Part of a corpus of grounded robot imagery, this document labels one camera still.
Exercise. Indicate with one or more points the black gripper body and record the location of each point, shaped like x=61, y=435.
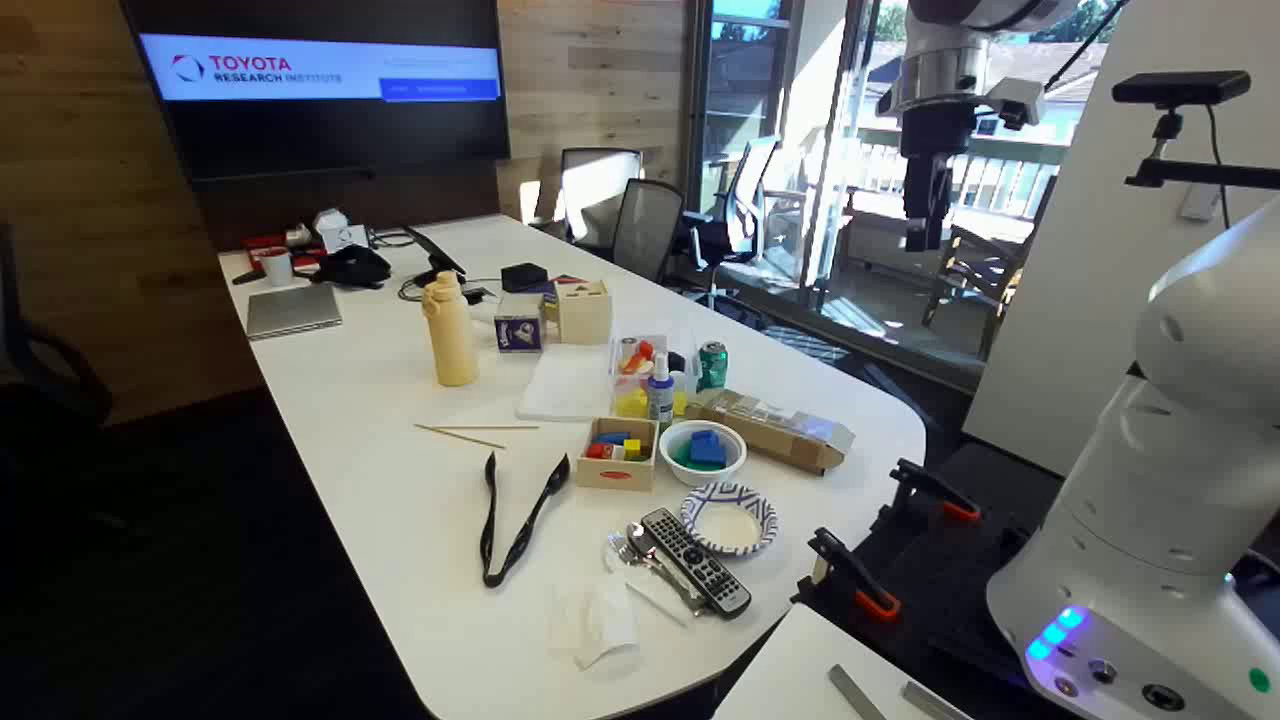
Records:
x=931, y=153

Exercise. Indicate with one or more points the brown cardboard box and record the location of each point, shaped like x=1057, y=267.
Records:
x=773, y=435

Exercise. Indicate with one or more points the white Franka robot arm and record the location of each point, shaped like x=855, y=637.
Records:
x=1173, y=505

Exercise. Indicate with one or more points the wooden box of coloured blocks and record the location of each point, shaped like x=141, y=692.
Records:
x=617, y=460

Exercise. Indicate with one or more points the small black box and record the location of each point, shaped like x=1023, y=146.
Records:
x=527, y=276

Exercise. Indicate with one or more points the green soda can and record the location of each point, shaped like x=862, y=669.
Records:
x=714, y=371

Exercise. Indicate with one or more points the black mesh office chair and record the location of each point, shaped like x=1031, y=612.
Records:
x=644, y=224

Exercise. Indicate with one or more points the white glue bottle blue cap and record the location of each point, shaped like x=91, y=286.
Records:
x=662, y=399

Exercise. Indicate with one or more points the blue sponge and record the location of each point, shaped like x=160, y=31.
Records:
x=703, y=450

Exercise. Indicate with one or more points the clear plastic toy container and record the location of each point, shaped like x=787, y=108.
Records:
x=636, y=380

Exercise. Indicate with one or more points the grey office chair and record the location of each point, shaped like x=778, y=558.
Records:
x=595, y=184

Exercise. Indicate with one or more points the white bowl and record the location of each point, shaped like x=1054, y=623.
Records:
x=675, y=460

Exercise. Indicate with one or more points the cream shape sorter cube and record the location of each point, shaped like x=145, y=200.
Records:
x=587, y=313

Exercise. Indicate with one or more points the blue white patterned plate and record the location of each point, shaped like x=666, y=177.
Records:
x=724, y=521

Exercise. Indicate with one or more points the black mounting base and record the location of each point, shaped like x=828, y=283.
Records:
x=946, y=586

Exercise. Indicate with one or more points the metal stapler tool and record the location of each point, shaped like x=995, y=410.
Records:
x=694, y=562

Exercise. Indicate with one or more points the silver spoon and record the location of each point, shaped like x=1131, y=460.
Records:
x=644, y=553

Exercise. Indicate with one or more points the wooden chopstick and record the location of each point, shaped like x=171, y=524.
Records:
x=504, y=426

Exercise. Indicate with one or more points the grey metal bar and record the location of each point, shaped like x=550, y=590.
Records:
x=859, y=692

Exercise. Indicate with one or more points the cream plastic bottle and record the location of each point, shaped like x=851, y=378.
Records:
x=449, y=340

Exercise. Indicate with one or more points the black tablet on stand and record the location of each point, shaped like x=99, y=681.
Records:
x=436, y=257

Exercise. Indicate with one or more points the black tongs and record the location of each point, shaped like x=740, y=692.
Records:
x=521, y=524

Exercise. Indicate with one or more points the white napkin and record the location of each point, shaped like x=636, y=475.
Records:
x=602, y=625

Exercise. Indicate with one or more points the black bag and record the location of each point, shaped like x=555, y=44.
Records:
x=355, y=267

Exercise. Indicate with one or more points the white device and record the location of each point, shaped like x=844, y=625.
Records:
x=338, y=228

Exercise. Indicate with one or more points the silver laptop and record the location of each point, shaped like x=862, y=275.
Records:
x=292, y=310

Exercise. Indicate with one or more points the white mug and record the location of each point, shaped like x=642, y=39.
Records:
x=276, y=267

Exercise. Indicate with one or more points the black stereo camera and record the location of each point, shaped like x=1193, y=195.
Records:
x=1182, y=91

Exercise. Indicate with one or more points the wall television screen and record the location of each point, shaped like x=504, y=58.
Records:
x=323, y=82

